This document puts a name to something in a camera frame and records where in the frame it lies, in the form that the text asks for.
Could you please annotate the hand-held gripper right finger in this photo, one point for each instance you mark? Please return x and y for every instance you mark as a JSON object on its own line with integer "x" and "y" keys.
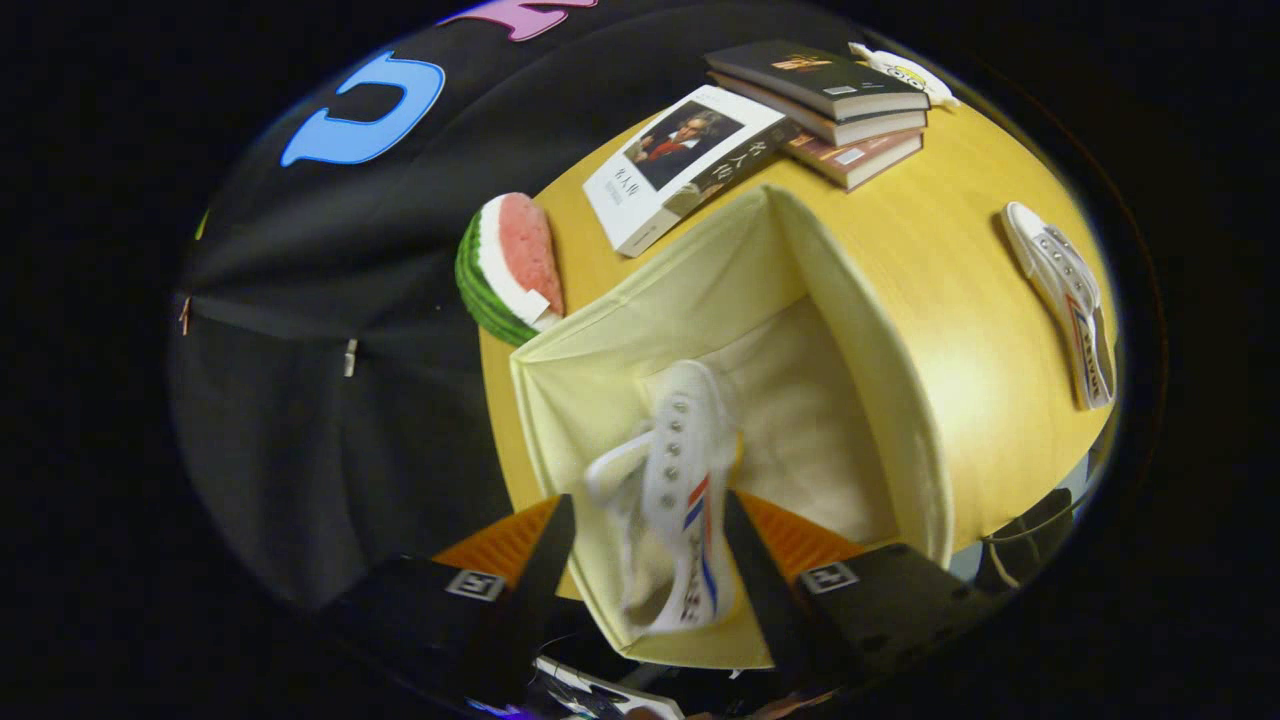
{"x": 765, "y": 600}

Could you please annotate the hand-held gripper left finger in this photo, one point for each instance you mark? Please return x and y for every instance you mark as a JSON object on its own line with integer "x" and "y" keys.
{"x": 535, "y": 600}

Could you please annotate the white canvas shoe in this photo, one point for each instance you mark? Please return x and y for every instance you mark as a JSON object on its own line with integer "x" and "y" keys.
{"x": 680, "y": 470}
{"x": 1065, "y": 290}

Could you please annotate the beige fabric storage box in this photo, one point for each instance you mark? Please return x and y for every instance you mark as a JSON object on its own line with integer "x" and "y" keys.
{"x": 810, "y": 420}

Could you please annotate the silver clip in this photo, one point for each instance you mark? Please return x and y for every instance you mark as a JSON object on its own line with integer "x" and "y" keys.
{"x": 350, "y": 357}

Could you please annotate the watermelon slice plush toy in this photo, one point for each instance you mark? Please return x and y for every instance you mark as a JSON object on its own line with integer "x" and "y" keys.
{"x": 515, "y": 260}

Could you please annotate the reddish brown book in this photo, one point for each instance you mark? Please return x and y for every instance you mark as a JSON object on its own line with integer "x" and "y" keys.
{"x": 860, "y": 160}

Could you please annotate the reddish clip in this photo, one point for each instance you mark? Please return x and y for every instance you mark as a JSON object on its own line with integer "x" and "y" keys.
{"x": 185, "y": 315}

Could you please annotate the white portrait cover book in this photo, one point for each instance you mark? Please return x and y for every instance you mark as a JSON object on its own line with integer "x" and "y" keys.
{"x": 680, "y": 150}

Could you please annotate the dark brown book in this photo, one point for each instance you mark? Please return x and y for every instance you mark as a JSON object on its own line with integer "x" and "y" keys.
{"x": 860, "y": 128}

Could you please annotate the black cover book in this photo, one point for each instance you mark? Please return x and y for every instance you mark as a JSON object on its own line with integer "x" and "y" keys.
{"x": 810, "y": 72}

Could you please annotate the white cartoon plush pouch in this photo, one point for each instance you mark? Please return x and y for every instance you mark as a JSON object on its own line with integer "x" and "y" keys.
{"x": 905, "y": 75}

